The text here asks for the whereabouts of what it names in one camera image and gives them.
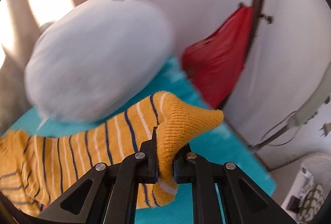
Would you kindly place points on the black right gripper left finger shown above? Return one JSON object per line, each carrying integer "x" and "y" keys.
{"x": 107, "y": 194}

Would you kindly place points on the white floor fan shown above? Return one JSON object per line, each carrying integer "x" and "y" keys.
{"x": 303, "y": 185}

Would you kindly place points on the red fabric bag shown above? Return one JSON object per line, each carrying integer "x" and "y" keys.
{"x": 215, "y": 63}

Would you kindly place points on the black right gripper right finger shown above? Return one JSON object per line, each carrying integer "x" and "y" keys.
{"x": 224, "y": 193}

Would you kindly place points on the light blue plush pillow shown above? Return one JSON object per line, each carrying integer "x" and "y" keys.
{"x": 97, "y": 57}

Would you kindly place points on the teal cartoon fleece blanket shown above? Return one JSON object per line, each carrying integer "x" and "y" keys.
{"x": 219, "y": 145}

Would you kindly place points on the yellow striped knit sweater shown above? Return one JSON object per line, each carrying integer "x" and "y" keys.
{"x": 36, "y": 170}

